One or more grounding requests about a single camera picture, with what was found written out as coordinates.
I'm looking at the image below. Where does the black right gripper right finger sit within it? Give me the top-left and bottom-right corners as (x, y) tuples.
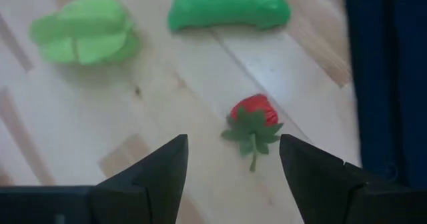
(280, 133), (411, 224)

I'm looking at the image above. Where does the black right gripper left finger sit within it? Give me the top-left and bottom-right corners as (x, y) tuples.
(89, 134), (189, 224)

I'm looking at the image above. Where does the red toy strawberry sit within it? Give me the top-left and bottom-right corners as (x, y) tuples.
(221, 93), (284, 173)

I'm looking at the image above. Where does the light green toy starfruit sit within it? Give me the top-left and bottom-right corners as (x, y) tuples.
(29, 0), (139, 66)

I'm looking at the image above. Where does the green toy cucumber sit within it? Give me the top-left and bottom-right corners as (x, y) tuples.
(167, 0), (292, 31)

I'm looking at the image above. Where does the dark blue folded cloth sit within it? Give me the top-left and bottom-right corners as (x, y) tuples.
(343, 0), (427, 190)

